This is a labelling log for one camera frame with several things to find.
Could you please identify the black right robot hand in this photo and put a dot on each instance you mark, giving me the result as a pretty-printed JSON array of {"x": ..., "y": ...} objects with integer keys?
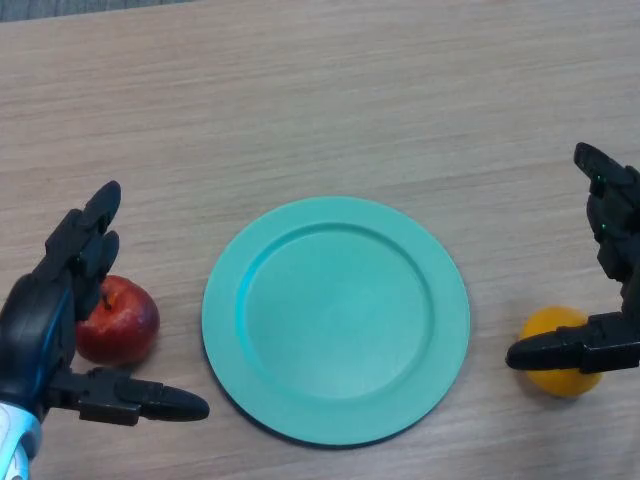
[{"x": 617, "y": 200}]

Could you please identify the green round plate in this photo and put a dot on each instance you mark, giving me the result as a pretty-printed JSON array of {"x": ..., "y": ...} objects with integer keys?
[{"x": 335, "y": 325}]

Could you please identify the yellow pear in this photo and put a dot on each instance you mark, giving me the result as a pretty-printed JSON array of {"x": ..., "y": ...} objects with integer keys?
[{"x": 550, "y": 321}]

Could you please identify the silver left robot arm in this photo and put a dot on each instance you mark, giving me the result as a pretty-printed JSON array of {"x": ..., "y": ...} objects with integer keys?
[{"x": 12, "y": 440}]

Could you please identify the red apple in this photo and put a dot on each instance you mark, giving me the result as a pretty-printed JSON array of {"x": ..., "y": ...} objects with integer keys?
[{"x": 125, "y": 325}]

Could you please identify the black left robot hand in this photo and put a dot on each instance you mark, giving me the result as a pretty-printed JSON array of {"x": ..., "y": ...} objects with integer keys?
[{"x": 35, "y": 320}]

